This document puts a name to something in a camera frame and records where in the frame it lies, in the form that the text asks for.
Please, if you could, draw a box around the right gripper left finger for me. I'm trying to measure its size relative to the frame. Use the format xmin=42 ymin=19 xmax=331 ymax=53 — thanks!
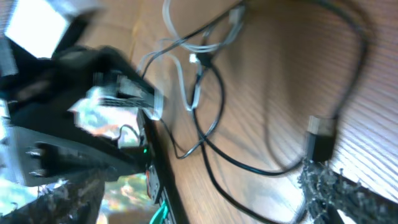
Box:
xmin=1 ymin=176 xmax=105 ymax=224

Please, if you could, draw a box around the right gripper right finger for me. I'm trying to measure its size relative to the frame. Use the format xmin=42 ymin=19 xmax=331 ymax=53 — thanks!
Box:
xmin=298 ymin=161 xmax=397 ymax=224

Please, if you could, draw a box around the black usb cable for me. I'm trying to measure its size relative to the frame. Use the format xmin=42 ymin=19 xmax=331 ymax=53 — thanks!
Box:
xmin=139 ymin=0 xmax=369 ymax=224

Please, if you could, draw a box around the white usb cable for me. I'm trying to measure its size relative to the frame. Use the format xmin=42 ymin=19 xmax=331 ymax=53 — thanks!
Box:
xmin=136 ymin=0 xmax=246 ymax=113

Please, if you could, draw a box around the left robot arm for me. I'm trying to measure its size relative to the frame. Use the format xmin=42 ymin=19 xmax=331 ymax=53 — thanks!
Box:
xmin=1 ymin=1 xmax=160 ymax=187

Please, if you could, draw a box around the cardboard panel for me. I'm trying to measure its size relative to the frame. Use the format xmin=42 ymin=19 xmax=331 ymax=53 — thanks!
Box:
xmin=79 ymin=0 xmax=144 ymax=58

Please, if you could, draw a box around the green clamp handle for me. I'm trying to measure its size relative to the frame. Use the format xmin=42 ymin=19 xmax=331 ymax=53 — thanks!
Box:
xmin=149 ymin=200 xmax=169 ymax=224

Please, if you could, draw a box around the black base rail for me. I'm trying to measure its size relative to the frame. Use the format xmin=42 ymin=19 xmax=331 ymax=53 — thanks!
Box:
xmin=137 ymin=111 xmax=189 ymax=224

